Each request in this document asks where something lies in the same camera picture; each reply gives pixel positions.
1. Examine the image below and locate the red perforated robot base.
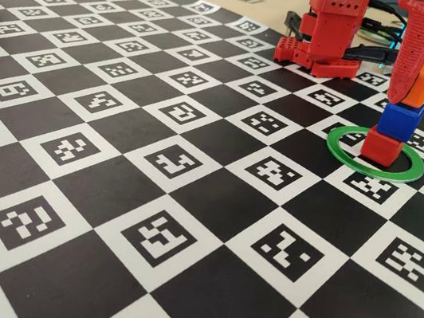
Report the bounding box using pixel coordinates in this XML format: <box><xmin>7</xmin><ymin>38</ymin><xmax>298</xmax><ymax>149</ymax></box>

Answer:
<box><xmin>272</xmin><ymin>34</ymin><xmax>363</xmax><ymax>85</ymax></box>

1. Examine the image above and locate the blue cube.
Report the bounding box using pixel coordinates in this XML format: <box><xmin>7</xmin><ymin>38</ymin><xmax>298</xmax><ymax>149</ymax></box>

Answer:
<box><xmin>375</xmin><ymin>99</ymin><xmax>424</xmax><ymax>144</ymax></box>

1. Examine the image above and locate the green white disc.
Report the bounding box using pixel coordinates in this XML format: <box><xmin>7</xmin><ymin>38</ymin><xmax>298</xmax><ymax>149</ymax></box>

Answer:
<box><xmin>358</xmin><ymin>28</ymin><xmax>395</xmax><ymax>45</ymax></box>

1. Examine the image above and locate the red cube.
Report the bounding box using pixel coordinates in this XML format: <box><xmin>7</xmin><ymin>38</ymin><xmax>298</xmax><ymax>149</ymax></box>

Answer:
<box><xmin>358</xmin><ymin>124</ymin><xmax>408</xmax><ymax>170</ymax></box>

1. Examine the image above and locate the black white marker checkerboard mat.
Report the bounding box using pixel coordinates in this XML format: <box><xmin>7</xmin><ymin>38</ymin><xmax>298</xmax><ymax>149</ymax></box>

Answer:
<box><xmin>0</xmin><ymin>0</ymin><xmax>424</xmax><ymax>318</ymax></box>

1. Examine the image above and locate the black power plug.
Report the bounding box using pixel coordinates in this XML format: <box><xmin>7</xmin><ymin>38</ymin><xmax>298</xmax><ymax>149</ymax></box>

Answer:
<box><xmin>343</xmin><ymin>41</ymin><xmax>399</xmax><ymax>69</ymax></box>

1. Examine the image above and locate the black usb cable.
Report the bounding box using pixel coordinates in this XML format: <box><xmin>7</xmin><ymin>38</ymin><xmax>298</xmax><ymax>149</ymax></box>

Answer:
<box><xmin>358</xmin><ymin>18</ymin><xmax>403</xmax><ymax>48</ymax></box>

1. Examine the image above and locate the green flat ring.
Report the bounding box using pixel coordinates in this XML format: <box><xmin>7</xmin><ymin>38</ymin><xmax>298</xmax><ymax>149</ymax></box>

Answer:
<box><xmin>321</xmin><ymin>121</ymin><xmax>424</xmax><ymax>187</ymax></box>

